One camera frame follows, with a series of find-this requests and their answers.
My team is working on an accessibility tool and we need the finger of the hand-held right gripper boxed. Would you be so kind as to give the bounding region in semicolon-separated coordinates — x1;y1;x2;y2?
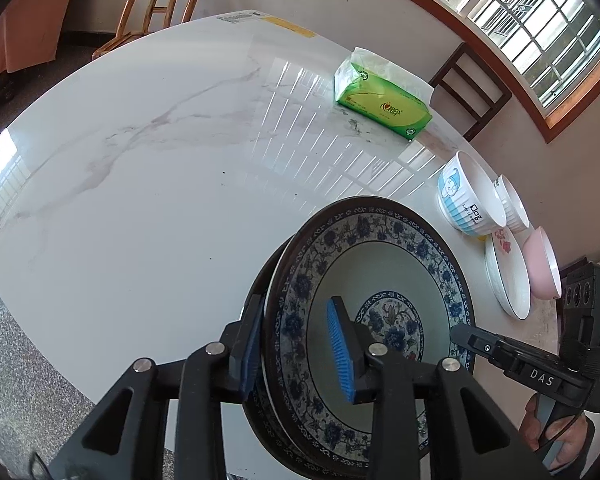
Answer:
450;323;520;377

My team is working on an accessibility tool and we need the pink bowl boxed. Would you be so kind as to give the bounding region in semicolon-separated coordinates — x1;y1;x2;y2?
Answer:
522;226;563;300

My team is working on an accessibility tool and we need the light wooden chair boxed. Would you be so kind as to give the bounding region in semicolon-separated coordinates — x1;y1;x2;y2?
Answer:
92;0;218;61

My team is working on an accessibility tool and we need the orange cloth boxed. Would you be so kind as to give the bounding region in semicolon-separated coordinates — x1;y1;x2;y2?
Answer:
0;0;83;83

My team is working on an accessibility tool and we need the barred window with wooden frame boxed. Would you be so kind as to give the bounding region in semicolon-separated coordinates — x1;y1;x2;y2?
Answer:
330;0;600;143

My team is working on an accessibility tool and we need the white cartoon print bowl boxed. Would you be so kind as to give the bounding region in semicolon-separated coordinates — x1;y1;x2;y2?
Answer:
437;151;508;238

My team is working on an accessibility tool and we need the person's right hand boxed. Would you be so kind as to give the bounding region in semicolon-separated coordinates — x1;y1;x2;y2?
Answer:
519;393;597;477

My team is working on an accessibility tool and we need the white plate with pink flower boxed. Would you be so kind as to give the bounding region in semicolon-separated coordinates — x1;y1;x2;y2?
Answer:
484;227;532;320

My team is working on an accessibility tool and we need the green tissue pack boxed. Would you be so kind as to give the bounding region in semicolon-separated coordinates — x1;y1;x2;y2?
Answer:
334;46;433;141

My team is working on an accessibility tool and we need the blue floral plate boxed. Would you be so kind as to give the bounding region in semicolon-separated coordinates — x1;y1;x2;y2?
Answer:
241;196;477;480

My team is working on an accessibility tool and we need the small white ribbed bowl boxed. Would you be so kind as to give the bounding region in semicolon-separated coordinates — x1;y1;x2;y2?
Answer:
494;175;531;233

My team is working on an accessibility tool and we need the yellow rectangular sticker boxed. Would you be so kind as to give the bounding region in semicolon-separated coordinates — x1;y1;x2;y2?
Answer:
265;16;316;40

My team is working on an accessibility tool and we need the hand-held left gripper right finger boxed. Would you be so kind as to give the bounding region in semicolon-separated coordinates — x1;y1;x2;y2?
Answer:
326;296;546;480

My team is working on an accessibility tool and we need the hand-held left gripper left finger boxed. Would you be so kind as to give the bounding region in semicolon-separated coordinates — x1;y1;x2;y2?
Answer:
50;292;268;480

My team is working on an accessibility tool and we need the dark wooden chair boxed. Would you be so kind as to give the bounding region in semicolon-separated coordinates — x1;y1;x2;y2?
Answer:
428;42;512;142

